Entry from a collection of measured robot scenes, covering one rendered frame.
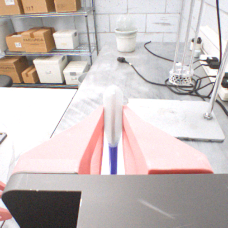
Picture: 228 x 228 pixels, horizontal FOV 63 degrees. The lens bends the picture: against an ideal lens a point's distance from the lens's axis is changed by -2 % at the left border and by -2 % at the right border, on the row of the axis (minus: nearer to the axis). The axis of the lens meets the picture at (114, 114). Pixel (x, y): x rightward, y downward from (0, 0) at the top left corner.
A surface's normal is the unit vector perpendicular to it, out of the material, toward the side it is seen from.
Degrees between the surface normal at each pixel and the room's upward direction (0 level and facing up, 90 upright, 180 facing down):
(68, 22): 90
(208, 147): 0
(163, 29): 90
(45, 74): 92
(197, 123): 0
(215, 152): 0
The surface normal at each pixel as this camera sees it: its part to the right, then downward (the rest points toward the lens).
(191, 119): -0.04, -0.80
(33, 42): -0.17, 0.58
